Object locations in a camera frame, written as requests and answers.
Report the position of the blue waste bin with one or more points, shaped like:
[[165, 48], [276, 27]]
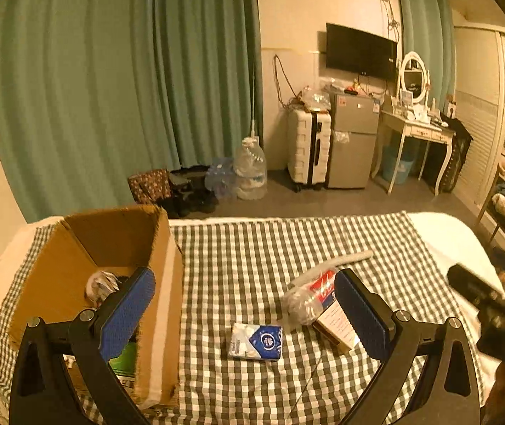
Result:
[[397, 166]]

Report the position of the clear plastic bag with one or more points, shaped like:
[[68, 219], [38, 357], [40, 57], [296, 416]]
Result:
[[305, 294], [314, 99]]

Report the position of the white vanity table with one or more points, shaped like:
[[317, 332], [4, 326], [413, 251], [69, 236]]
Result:
[[416, 128]]

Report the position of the brown cardboard box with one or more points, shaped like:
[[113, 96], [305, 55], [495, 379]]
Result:
[[102, 239]]

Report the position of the white suitcase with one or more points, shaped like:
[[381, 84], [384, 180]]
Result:
[[308, 150]]

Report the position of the white louvered wardrobe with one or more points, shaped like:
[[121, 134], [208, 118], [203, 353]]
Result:
[[482, 110]]

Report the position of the blue white tissue packet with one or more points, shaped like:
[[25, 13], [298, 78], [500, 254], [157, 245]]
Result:
[[257, 341]]

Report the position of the grey mini fridge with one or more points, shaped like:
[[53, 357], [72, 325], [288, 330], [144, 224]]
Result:
[[352, 141]]

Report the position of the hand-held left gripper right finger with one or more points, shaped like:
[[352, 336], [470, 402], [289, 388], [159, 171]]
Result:
[[361, 314]]

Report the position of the wrapped water bottle pack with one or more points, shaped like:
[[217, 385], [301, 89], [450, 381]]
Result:
[[220, 179]]

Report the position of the teal curtain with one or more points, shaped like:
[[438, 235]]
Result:
[[425, 35], [208, 62], [71, 88]]

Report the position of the white tube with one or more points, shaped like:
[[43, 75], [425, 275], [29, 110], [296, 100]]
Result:
[[350, 259]]

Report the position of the large clear water jug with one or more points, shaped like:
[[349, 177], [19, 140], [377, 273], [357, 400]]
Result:
[[250, 168]]

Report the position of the black hanging garment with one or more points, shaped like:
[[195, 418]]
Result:
[[456, 155]]

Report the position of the pile of black shoes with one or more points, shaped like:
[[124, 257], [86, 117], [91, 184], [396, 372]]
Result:
[[190, 195]]

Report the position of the black wall television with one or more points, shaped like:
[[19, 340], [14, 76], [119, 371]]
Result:
[[361, 51]]

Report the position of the light green packet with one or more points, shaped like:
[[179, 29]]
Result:
[[124, 358]]

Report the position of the green checkered cloth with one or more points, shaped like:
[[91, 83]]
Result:
[[243, 265]]

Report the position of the thin white pole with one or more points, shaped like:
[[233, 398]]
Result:
[[252, 102]]

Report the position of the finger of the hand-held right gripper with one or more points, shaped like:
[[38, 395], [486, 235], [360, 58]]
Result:
[[474, 281]]

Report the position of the white oval mirror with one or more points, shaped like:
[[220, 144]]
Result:
[[413, 75]]

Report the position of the grey wrapper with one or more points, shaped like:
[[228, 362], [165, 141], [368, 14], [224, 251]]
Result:
[[102, 285]]

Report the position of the brown patterned gift bag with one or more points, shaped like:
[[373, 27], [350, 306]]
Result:
[[148, 186]]

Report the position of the small photo frame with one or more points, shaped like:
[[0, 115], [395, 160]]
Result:
[[406, 97]]

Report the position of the small brown carton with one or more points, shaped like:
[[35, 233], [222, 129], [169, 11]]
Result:
[[339, 327]]

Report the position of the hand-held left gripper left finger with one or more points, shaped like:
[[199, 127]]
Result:
[[124, 314]]

